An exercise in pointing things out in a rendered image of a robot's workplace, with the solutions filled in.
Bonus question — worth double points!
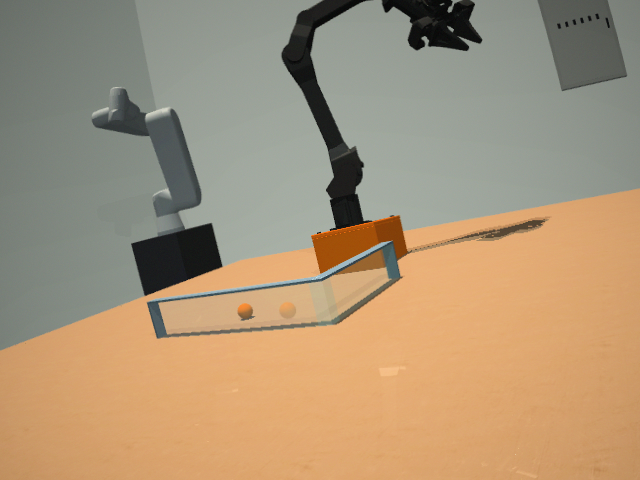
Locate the low clear corner walls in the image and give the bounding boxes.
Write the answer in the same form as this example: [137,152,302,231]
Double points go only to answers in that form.
[149,243,400,339]

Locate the blue wall top trim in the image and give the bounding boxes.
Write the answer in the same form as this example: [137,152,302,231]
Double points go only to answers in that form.
[147,241,394,339]

